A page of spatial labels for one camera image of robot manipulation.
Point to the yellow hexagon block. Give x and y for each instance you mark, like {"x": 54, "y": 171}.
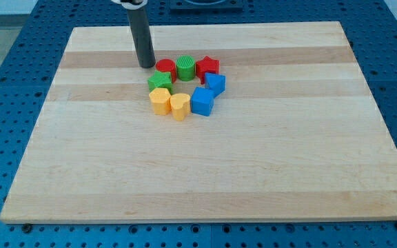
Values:
{"x": 160, "y": 101}

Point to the green star block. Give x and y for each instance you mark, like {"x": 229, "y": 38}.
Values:
{"x": 160, "y": 80}

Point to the white rod mount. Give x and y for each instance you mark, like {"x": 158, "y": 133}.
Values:
{"x": 131, "y": 4}

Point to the wooden board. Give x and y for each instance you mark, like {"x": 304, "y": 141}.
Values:
{"x": 295, "y": 137}

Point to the dark blue base plate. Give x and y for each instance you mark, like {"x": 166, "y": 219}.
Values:
{"x": 183, "y": 5}

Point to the blue cube block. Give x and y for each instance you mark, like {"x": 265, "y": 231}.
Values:
{"x": 202, "y": 101}

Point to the yellow heart block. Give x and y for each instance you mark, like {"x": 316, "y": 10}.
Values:
{"x": 180, "y": 105}

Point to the red cylinder block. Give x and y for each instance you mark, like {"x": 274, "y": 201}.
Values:
{"x": 167, "y": 65}

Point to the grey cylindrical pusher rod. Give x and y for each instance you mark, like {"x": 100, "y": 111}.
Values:
{"x": 140, "y": 29}

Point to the red star block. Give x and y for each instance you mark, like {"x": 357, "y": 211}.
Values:
{"x": 207, "y": 64}

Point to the green cylinder block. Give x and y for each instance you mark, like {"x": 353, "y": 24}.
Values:
{"x": 185, "y": 67}

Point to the blue triangular block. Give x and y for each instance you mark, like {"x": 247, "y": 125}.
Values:
{"x": 215, "y": 83}

